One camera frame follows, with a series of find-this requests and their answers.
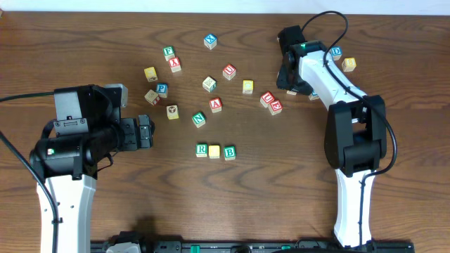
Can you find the blue X block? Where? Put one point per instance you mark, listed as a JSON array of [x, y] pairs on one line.
[[210, 41]]

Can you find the blue D block upper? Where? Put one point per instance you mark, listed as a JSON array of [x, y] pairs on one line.
[[336, 53]]

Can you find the red A block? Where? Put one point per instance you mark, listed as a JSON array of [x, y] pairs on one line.
[[215, 105]]

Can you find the blue P block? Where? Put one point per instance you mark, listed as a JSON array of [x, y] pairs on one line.
[[162, 90]]

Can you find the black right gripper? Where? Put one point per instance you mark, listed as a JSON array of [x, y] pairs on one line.
[[285, 80]]

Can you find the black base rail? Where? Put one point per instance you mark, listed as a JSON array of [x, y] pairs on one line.
[[303, 245]]

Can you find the blue 2 block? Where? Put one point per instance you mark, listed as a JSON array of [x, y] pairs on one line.
[[313, 96]]

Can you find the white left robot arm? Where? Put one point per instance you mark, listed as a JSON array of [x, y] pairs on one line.
[[68, 167]]

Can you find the white picture block teal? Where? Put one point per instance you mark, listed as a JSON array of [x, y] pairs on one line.
[[209, 84]]

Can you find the yellow 8 block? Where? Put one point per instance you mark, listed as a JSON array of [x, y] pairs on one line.
[[348, 64]]

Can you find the green N block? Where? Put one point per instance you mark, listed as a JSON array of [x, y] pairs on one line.
[[199, 119]]

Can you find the red Y block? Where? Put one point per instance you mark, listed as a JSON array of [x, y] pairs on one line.
[[175, 64]]

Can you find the yellow O block placed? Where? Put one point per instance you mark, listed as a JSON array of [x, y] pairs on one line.
[[214, 151]]

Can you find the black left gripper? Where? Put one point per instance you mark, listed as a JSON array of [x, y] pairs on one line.
[[144, 131]]

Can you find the green F block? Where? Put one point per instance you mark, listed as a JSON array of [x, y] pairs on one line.
[[169, 52]]

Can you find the white 6 block red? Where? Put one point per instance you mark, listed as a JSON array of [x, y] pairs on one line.
[[152, 97]]

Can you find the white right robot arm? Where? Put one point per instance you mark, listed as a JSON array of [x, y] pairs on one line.
[[355, 138]]

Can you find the red U block lower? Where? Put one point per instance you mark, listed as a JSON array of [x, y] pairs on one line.
[[266, 99]]

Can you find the red u block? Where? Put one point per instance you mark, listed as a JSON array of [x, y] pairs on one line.
[[266, 99], [229, 72]]

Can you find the yellow block left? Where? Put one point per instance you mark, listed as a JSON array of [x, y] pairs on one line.
[[151, 74]]

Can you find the green R block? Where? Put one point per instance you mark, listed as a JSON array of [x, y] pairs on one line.
[[201, 150]]

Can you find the green B block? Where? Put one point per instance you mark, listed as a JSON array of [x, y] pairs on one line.
[[229, 153]]

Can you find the red U block upper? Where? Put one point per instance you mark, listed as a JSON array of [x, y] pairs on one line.
[[229, 72]]

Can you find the soccer ball block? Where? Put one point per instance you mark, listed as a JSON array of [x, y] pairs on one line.
[[172, 112]]

